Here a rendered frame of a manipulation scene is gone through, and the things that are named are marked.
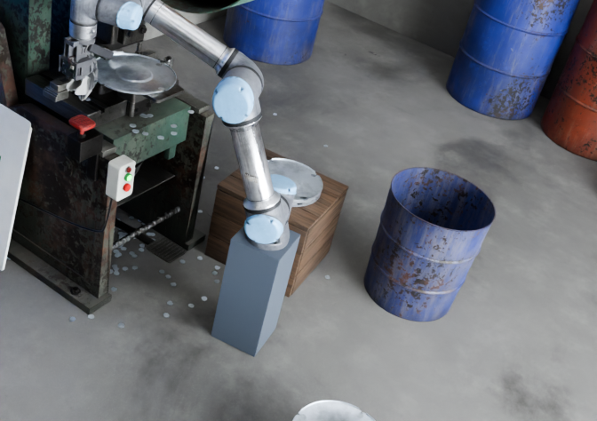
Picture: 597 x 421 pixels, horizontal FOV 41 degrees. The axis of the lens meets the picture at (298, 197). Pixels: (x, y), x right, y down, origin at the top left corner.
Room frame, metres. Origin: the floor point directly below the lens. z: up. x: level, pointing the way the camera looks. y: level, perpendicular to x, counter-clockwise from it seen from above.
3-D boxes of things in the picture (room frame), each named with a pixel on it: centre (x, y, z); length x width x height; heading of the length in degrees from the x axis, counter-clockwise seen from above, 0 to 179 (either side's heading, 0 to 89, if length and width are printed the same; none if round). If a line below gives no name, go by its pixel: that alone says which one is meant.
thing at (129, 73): (2.39, 0.65, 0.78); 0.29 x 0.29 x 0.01
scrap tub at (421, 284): (2.62, -0.54, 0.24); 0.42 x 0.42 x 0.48
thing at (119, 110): (2.45, 0.76, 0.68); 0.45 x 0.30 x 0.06; 154
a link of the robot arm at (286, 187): (2.12, 0.07, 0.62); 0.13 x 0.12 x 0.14; 177
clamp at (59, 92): (2.30, 0.84, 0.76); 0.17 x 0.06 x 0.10; 154
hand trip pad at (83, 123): (2.05, 0.70, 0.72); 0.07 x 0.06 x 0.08; 64
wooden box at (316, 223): (2.62, 0.06, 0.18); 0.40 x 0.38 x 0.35; 71
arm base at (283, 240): (2.13, 0.07, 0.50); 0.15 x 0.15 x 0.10
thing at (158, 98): (2.37, 0.61, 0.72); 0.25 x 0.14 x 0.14; 64
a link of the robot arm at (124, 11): (2.04, 0.61, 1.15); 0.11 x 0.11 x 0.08; 87
